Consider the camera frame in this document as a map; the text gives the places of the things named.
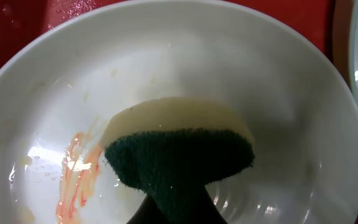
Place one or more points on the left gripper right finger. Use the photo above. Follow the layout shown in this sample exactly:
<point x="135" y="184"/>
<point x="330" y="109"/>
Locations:
<point x="207" y="212"/>

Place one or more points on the red plastic serving tray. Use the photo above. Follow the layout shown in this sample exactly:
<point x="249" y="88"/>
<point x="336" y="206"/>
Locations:
<point x="23" y="21"/>

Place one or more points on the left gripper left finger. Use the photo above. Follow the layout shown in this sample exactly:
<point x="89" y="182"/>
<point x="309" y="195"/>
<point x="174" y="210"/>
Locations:
<point x="147" y="213"/>

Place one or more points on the green and yellow sponge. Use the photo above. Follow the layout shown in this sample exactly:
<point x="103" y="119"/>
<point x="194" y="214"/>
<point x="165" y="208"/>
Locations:
<point x="173" y="147"/>

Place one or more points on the white round plate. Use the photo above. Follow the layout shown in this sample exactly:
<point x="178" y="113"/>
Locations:
<point x="58" y="93"/>

